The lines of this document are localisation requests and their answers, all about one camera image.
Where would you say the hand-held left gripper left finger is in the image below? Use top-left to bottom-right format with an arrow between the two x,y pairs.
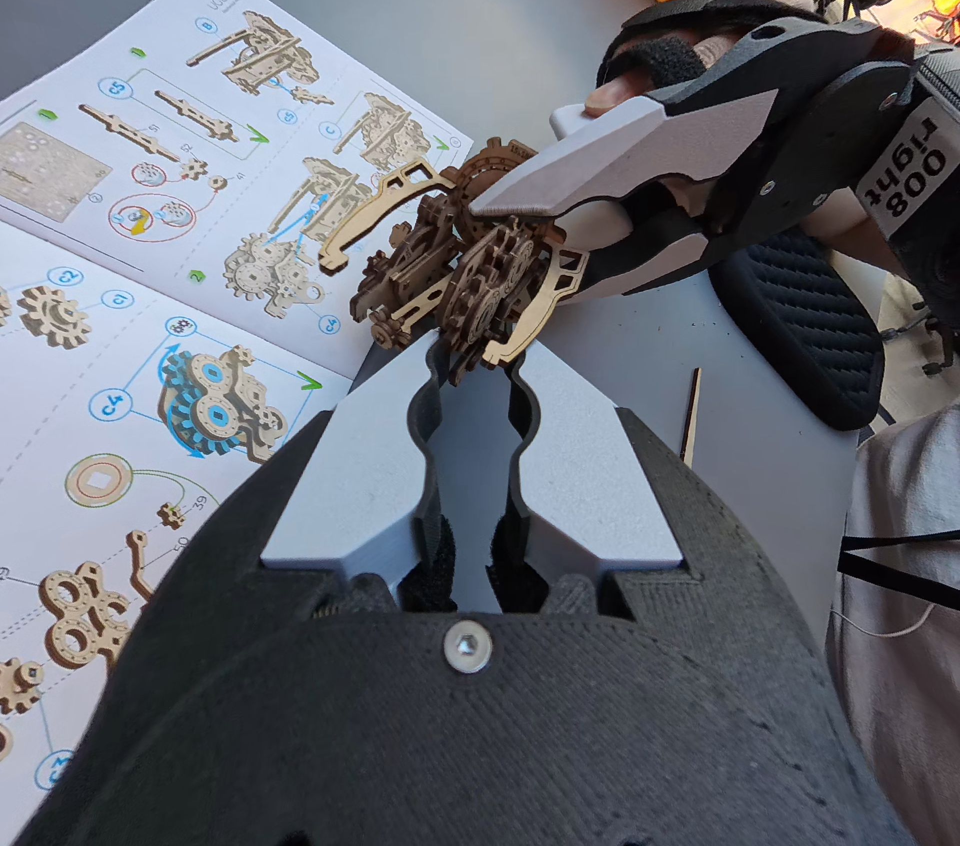
258,327 -> 460,585

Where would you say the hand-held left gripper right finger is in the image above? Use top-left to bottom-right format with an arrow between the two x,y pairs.
491,342 -> 687,585

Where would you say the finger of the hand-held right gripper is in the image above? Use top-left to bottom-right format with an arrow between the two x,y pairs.
468,87 -> 781,217
551,194 -> 721,300

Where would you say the thin pointed wooden stick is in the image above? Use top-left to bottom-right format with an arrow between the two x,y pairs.
678,368 -> 702,468

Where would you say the wooden mechanical model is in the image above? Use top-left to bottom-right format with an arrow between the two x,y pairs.
318,137 -> 594,386

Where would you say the person's right forearm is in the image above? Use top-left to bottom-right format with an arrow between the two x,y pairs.
798,182 -> 912,281

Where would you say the person's right hand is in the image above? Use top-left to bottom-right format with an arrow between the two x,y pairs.
583,0 -> 834,118

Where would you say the black wrist rest pad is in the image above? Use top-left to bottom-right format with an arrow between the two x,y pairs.
708,227 -> 886,431

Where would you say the white instruction booklet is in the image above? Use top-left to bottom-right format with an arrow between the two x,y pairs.
0,0 -> 474,791

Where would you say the person's white shirt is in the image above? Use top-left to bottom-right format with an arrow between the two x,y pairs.
825,404 -> 960,846

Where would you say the black cord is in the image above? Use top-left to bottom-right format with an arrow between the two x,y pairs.
836,531 -> 960,611

